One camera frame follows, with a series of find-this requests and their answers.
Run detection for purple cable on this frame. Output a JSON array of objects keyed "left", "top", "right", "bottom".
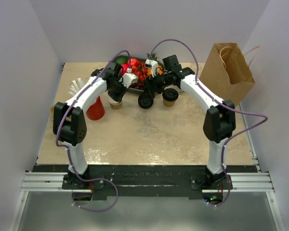
[
  {"left": 55, "top": 50, "right": 131, "bottom": 212},
  {"left": 148, "top": 38, "right": 268, "bottom": 207}
]

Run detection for brown paper cups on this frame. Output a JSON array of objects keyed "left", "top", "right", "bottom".
[{"left": 108, "top": 96, "right": 123, "bottom": 110}]

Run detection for green lime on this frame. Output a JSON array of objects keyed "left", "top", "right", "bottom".
[{"left": 115, "top": 57, "right": 127, "bottom": 64}]

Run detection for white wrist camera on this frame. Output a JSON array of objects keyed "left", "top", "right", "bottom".
[
  {"left": 122, "top": 68, "right": 138, "bottom": 89},
  {"left": 144, "top": 59, "right": 158, "bottom": 77}
]

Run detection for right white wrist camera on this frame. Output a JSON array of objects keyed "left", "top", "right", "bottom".
[{"left": 144, "top": 59, "right": 158, "bottom": 77}]

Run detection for brown paper coffee cup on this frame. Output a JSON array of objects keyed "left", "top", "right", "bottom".
[{"left": 163, "top": 98, "right": 176, "bottom": 107}]

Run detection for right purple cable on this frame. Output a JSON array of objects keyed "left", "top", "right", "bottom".
[{"left": 148, "top": 38, "right": 268, "bottom": 207}]

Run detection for dark green fruit tray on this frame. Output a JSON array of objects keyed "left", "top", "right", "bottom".
[{"left": 114, "top": 54, "right": 151, "bottom": 94}]

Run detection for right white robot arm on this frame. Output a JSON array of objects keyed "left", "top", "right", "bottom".
[{"left": 138, "top": 55, "right": 236, "bottom": 189}]

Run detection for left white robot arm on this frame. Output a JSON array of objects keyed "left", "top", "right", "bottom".
[{"left": 53, "top": 62, "right": 138, "bottom": 189}]

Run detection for aluminium rail frame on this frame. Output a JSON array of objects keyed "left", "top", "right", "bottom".
[{"left": 9, "top": 96, "right": 279, "bottom": 231}]

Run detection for brown paper bag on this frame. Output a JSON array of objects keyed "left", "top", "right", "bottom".
[{"left": 199, "top": 43, "right": 255, "bottom": 106}]

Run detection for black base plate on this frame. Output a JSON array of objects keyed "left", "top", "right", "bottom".
[{"left": 31, "top": 164, "right": 258, "bottom": 201}]

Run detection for dark grape bunch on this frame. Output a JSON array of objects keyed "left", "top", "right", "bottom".
[{"left": 130, "top": 81, "right": 145, "bottom": 90}]

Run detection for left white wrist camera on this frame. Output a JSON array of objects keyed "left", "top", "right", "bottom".
[{"left": 122, "top": 68, "right": 138, "bottom": 89}]

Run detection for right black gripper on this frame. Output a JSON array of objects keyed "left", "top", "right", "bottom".
[{"left": 142, "top": 71, "right": 171, "bottom": 101}]

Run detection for red plastic cup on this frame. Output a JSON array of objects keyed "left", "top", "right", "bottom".
[{"left": 86, "top": 96, "right": 105, "bottom": 121}]

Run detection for orange spiky fruit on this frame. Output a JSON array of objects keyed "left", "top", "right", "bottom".
[{"left": 156, "top": 66, "right": 164, "bottom": 75}]

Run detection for stacked black lids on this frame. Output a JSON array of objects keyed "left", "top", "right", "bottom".
[{"left": 138, "top": 95, "right": 154, "bottom": 109}]

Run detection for brown pulp cup carrier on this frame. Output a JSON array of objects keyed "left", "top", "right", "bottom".
[{"left": 49, "top": 105, "right": 54, "bottom": 119}]

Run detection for black coffee cup lid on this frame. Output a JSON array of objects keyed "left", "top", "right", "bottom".
[{"left": 162, "top": 88, "right": 179, "bottom": 102}]

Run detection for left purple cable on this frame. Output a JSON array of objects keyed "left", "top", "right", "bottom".
[{"left": 55, "top": 50, "right": 131, "bottom": 212}]

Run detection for red apple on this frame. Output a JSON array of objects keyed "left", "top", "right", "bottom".
[{"left": 127, "top": 58, "right": 140, "bottom": 68}]

